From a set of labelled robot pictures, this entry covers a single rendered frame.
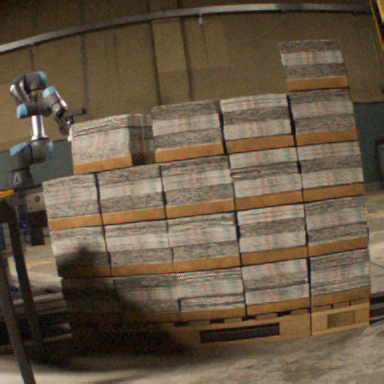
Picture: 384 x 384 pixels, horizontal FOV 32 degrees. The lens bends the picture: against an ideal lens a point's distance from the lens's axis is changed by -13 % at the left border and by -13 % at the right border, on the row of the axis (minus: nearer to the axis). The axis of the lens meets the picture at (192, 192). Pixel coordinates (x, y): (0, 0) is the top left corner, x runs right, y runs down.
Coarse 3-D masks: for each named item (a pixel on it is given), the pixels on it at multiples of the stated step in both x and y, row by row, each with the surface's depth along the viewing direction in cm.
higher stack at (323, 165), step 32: (288, 64) 290; (320, 64) 286; (320, 96) 288; (320, 128) 289; (352, 128) 285; (320, 160) 290; (352, 160) 287; (320, 224) 292; (352, 224) 289; (320, 256) 294; (352, 256) 289; (320, 288) 294; (352, 288) 290; (320, 320) 295; (352, 320) 291
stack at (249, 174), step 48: (48, 192) 322; (96, 192) 316; (144, 192) 311; (192, 192) 305; (240, 192) 300; (288, 192) 295; (96, 240) 317; (144, 240) 312; (192, 240) 306; (240, 240) 302; (288, 240) 296; (96, 288) 321; (144, 288) 314; (192, 288) 309; (240, 288) 303; (288, 288) 298; (96, 336) 323; (144, 336) 337; (192, 336) 310; (288, 336) 299
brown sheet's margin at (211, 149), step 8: (208, 144) 301; (216, 144) 300; (224, 144) 303; (160, 152) 307; (168, 152) 306; (176, 152) 305; (184, 152) 304; (192, 152) 303; (200, 152) 302; (208, 152) 302; (216, 152) 301; (224, 152) 302; (160, 160) 307; (168, 160) 306
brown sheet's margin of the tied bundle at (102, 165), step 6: (132, 156) 312; (138, 156) 320; (90, 162) 316; (96, 162) 315; (102, 162) 314; (108, 162) 314; (114, 162) 313; (120, 162) 312; (126, 162) 312; (132, 162) 312; (138, 162) 320; (78, 168) 318; (84, 168) 317; (90, 168) 316; (96, 168) 316; (102, 168) 315; (108, 168) 314
